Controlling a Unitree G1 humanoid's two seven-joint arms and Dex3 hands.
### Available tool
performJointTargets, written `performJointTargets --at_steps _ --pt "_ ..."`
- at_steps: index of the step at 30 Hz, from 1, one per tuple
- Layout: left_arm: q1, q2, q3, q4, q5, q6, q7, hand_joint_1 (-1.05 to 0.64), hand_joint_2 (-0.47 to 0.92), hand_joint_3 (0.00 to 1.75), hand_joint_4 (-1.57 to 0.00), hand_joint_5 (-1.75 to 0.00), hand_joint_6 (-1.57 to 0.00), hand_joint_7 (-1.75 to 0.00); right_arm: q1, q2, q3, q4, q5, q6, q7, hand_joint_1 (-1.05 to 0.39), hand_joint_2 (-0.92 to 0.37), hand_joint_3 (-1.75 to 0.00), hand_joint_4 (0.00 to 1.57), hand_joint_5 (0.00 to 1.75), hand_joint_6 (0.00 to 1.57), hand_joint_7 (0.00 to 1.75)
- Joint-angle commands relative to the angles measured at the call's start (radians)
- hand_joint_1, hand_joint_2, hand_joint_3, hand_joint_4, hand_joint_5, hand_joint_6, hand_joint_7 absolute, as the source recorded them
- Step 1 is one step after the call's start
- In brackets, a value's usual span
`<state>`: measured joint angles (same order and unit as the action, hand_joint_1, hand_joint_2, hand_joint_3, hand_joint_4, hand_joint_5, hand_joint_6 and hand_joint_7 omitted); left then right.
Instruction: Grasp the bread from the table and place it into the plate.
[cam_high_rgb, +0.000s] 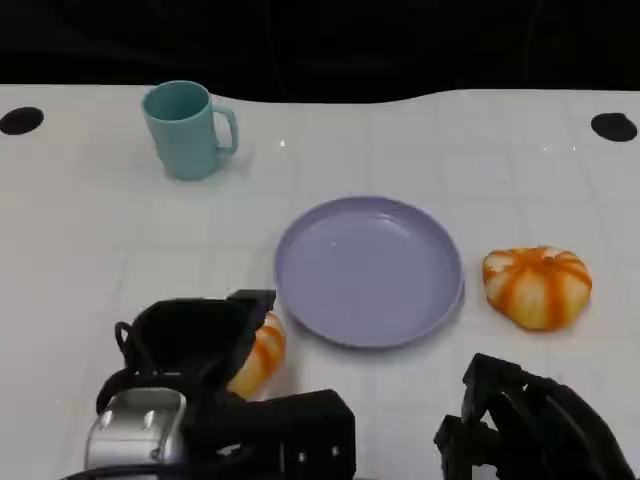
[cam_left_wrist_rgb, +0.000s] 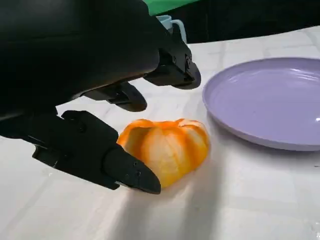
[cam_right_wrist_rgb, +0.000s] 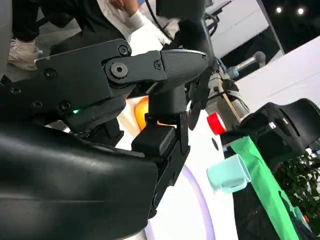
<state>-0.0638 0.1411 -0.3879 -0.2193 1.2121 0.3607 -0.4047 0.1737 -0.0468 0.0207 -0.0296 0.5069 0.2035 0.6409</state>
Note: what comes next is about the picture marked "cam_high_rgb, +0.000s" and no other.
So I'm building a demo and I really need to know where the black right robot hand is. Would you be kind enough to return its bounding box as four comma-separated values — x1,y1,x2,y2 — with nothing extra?
432,352,639,480

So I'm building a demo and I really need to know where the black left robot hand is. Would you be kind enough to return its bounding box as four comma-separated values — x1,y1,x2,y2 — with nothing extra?
122,288,277,397

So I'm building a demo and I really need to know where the orange and white bread roll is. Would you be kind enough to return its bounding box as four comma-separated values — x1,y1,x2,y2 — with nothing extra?
482,245,594,331
225,312,287,400

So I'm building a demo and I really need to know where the lilac plate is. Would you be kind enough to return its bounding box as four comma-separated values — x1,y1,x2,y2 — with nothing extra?
273,196,465,350

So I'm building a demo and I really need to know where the pale green mug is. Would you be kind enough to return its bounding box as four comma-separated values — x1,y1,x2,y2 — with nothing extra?
141,80,239,181

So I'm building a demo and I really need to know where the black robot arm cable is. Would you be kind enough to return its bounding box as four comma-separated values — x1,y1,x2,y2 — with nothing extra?
94,319,139,415

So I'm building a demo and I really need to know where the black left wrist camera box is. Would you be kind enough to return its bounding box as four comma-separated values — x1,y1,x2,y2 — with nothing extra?
182,389,357,480

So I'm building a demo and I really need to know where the black table cable hole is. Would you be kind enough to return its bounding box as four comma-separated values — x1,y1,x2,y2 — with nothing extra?
590,112,639,144
0,106,45,136

